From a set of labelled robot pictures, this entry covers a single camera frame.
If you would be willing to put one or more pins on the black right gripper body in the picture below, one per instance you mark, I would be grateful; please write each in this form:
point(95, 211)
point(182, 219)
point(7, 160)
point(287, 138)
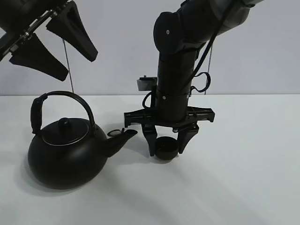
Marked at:
point(172, 112)

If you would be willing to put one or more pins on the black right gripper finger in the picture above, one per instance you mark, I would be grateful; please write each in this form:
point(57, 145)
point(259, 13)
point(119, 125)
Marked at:
point(150, 134)
point(185, 134)

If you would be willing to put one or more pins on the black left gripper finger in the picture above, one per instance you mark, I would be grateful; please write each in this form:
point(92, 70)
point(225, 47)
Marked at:
point(68, 25)
point(33, 54)

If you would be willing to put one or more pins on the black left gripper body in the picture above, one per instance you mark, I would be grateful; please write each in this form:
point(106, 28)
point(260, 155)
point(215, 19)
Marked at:
point(19, 18)

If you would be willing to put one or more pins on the small black teacup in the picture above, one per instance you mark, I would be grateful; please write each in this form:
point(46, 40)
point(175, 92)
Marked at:
point(166, 148)

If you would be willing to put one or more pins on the black round teapot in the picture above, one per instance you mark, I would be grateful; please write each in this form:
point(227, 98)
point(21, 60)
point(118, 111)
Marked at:
point(70, 152)

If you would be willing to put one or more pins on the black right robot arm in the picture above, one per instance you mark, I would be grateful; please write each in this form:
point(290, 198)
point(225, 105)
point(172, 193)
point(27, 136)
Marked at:
point(183, 39)

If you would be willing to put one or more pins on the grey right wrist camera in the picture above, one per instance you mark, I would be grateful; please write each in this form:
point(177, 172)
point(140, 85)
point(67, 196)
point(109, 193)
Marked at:
point(146, 83)

